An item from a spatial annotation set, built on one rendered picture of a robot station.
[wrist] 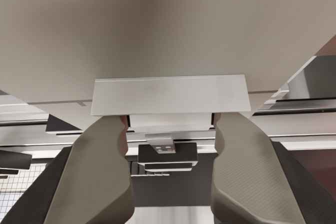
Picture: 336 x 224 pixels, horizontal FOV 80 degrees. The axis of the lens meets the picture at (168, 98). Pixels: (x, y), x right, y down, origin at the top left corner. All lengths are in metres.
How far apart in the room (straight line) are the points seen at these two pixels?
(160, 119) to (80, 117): 0.07
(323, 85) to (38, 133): 0.75
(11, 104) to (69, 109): 0.12
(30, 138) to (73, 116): 0.40
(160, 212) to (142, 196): 0.51
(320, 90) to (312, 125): 0.17
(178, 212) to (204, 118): 0.10
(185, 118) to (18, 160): 0.50
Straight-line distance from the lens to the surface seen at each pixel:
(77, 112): 0.19
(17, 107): 0.30
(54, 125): 0.27
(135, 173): 0.62
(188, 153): 0.41
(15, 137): 0.63
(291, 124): 0.53
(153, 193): 0.74
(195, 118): 0.19
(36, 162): 0.76
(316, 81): 0.71
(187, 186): 0.74
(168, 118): 0.19
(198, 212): 0.24
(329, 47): 0.40
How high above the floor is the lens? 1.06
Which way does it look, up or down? 22 degrees down
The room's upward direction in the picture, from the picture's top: 179 degrees clockwise
